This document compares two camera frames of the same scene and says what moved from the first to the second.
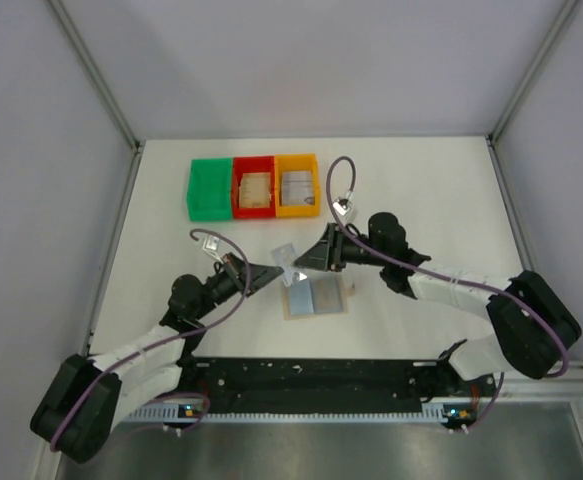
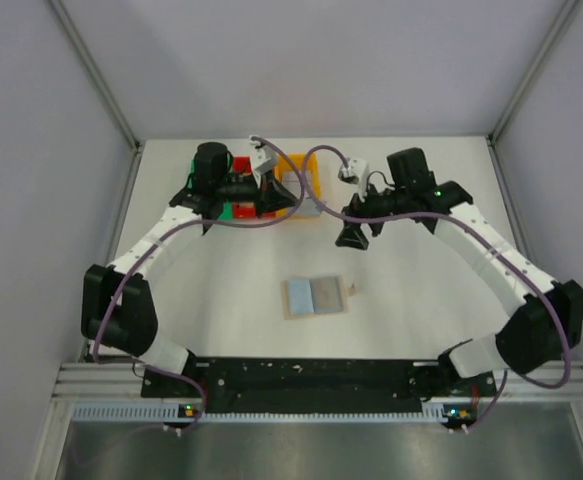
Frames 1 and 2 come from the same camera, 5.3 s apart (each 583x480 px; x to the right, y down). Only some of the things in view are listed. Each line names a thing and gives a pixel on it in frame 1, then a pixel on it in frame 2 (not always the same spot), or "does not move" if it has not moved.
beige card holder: x=321 y=294 does not move
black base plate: x=330 y=385 does not move
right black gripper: x=332 y=248 → x=362 y=220
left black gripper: x=244 y=275 → x=264 y=191
